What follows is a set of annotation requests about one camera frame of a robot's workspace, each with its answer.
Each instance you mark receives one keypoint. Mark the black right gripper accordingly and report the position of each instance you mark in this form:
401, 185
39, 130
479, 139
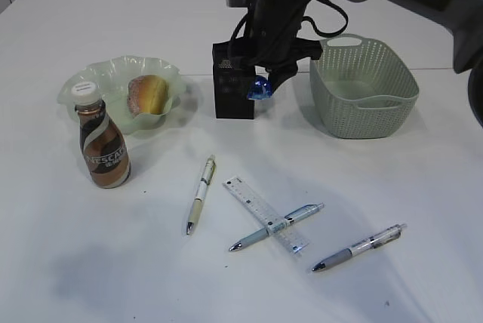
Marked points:
255, 50

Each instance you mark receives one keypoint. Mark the blue clear pen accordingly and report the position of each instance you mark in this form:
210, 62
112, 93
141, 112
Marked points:
283, 231

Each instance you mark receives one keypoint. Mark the white pen grey grip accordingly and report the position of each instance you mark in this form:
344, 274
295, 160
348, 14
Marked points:
375, 241

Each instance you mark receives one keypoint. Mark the green plastic woven basket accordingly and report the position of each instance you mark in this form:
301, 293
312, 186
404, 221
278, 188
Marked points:
361, 88

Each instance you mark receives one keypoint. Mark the Nescafe coffee bottle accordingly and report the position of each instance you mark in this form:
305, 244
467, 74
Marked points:
101, 142

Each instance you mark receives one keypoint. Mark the green wavy glass plate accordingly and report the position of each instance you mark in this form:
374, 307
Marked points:
113, 77

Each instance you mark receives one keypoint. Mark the clear plastic ruler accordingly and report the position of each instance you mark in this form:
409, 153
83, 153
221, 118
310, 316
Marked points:
254, 203

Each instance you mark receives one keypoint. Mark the sugared bread roll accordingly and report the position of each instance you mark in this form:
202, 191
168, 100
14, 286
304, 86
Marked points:
147, 94

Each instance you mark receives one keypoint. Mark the black mesh pen holder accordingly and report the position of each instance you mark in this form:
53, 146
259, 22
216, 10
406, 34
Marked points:
231, 86

